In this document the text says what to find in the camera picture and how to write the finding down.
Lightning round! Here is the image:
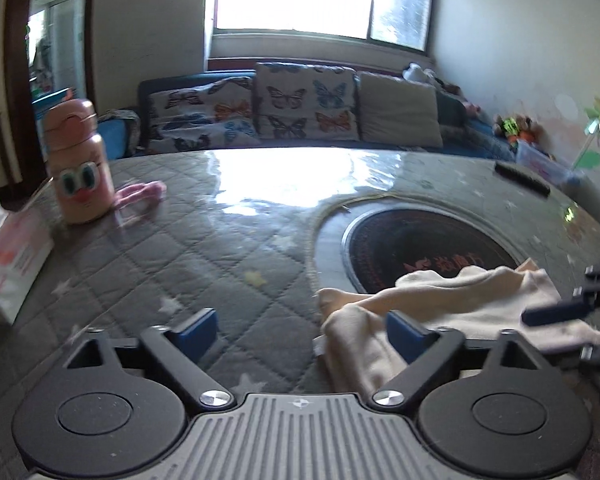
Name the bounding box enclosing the pink strap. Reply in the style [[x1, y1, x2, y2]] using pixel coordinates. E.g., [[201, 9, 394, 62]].
[[112, 180, 167, 222]]

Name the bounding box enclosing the cream sweatshirt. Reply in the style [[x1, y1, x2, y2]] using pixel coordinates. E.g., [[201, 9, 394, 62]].
[[313, 258, 600, 401]]

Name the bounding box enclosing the grey quilted star tablecloth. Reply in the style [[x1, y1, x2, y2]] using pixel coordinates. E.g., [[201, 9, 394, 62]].
[[0, 147, 600, 480]]

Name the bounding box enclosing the plain grey cushion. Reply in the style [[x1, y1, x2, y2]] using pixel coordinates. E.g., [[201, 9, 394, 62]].
[[356, 71, 444, 149]]

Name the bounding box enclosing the white plush toy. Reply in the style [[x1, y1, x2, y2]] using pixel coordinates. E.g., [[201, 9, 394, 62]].
[[402, 62, 439, 84]]

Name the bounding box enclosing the white tissue box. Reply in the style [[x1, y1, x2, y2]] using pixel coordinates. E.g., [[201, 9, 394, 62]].
[[0, 177, 56, 325]]

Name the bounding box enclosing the pink cartoon face bottle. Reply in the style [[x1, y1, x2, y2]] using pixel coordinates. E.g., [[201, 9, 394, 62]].
[[41, 98, 115, 225]]

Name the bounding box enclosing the blue box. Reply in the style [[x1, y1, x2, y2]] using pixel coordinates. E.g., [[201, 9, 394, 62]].
[[32, 87, 76, 117]]

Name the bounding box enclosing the clear plastic storage box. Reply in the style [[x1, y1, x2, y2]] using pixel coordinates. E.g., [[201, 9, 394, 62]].
[[516, 140, 582, 187]]

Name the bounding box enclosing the black round induction cooktop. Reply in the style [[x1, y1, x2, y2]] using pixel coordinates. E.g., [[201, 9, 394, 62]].
[[341, 208, 522, 295]]

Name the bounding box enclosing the dark wooden door frame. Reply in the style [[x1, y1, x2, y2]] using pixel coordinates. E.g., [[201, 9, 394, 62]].
[[2, 0, 99, 197]]

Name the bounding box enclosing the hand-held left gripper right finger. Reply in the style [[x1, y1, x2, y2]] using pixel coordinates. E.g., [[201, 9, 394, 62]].
[[372, 310, 562, 408]]

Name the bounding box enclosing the black remote control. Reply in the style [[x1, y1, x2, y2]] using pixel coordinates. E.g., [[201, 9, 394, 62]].
[[495, 161, 551, 198]]

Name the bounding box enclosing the dark blue sofa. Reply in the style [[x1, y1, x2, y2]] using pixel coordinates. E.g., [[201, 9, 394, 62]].
[[100, 71, 526, 162]]

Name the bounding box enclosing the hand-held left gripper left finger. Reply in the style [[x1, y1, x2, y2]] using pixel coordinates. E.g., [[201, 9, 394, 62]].
[[62, 307, 236, 409]]

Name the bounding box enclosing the butterfly print cushion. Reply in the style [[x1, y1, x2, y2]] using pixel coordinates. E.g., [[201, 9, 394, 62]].
[[147, 76, 259, 154], [254, 62, 360, 142]]

